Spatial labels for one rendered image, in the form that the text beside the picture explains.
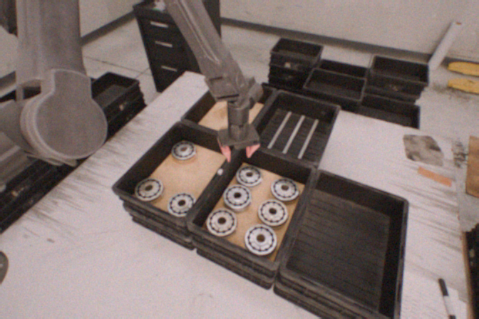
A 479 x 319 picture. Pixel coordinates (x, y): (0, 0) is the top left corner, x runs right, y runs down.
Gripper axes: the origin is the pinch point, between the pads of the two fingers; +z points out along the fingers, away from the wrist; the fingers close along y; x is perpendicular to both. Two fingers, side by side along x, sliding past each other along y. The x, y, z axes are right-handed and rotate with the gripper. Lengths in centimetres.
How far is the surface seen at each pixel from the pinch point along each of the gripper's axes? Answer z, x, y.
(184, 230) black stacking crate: 19.8, 8.2, 20.8
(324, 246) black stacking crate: 24.0, 25.1, -21.4
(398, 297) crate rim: 15, 45, -28
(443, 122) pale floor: 104, -79, -227
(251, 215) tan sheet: 23.6, 7.4, -2.4
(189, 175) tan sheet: 23.3, -16.9, 15.2
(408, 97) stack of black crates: 58, -73, -156
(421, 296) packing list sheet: 37, 45, -49
